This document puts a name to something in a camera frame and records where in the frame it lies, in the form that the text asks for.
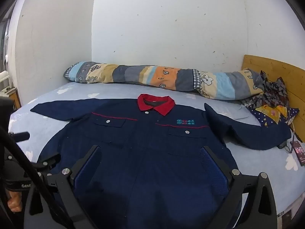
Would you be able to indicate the dark smartphone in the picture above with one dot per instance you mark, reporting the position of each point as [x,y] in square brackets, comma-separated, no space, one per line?
[299,151]

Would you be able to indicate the rolled patchwork quilt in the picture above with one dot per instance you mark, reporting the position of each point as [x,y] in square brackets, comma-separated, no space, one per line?
[147,76]

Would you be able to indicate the light blue cloud bedsheet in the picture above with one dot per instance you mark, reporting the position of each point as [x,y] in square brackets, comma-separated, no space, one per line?
[257,179]

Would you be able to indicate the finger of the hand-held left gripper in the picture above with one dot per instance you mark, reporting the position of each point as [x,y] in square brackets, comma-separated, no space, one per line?
[48,162]
[21,136]

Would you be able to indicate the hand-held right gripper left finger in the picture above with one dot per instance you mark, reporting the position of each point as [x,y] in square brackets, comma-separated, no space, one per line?
[86,171]

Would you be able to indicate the dark leaf-patterned cloth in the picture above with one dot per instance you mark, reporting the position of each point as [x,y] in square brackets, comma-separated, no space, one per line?
[271,93]

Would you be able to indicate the wooden side table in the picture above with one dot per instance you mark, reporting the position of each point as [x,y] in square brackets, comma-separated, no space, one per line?
[13,97]

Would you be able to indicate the wooden headboard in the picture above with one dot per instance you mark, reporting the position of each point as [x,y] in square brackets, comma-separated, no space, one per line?
[274,69]

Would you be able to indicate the navy star-print pillow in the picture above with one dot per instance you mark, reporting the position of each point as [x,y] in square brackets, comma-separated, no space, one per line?
[274,114]

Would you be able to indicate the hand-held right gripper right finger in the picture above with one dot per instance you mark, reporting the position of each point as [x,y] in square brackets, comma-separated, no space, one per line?
[212,169]

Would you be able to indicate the dark mesh pouch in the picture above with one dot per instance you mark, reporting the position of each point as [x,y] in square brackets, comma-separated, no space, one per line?
[282,144]

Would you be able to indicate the navy work jacket red collar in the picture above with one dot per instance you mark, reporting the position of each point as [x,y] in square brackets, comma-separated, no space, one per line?
[143,148]

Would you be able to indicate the person's left hand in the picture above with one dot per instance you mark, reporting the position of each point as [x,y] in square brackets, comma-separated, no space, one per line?
[14,201]

